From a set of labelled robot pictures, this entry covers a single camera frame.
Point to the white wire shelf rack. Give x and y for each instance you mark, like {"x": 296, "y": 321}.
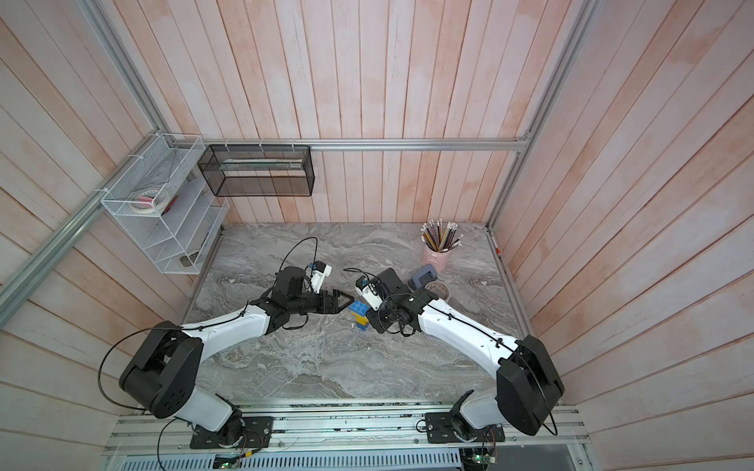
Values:
{"x": 179, "y": 240}

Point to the tape roll on shelf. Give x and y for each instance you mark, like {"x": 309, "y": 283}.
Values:
{"x": 149, "y": 201}

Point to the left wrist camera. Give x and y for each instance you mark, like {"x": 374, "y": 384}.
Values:
{"x": 319, "y": 272}

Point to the bundle of coloured pencils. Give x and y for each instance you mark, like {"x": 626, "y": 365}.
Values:
{"x": 441, "y": 237}

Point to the black mesh basket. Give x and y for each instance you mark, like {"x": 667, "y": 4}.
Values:
{"x": 249, "y": 170}

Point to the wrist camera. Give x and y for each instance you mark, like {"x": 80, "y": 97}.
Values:
{"x": 319, "y": 272}
{"x": 368, "y": 292}

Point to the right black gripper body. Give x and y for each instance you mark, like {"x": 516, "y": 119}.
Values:
{"x": 383, "y": 318}

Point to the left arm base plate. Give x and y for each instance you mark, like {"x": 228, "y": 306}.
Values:
{"x": 249, "y": 432}

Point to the light blue long lego brick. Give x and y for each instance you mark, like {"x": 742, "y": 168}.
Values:
{"x": 359, "y": 309}

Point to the white tape roll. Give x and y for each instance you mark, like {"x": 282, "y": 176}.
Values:
{"x": 439, "y": 289}

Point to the pink pencil cup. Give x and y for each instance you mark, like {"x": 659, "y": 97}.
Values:
{"x": 438, "y": 260}

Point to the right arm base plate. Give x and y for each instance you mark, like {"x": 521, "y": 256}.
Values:
{"x": 448, "y": 427}

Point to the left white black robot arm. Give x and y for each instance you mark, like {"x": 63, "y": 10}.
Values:
{"x": 161, "y": 377}

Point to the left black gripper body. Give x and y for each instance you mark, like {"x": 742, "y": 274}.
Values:
{"x": 308, "y": 302}

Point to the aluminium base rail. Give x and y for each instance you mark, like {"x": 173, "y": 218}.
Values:
{"x": 285, "y": 426}

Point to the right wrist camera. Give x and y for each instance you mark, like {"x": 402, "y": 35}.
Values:
{"x": 368, "y": 292}

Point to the blue grey tape dispenser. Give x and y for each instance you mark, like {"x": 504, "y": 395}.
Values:
{"x": 424, "y": 276}

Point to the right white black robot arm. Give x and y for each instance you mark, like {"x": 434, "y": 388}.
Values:
{"x": 528, "y": 385}

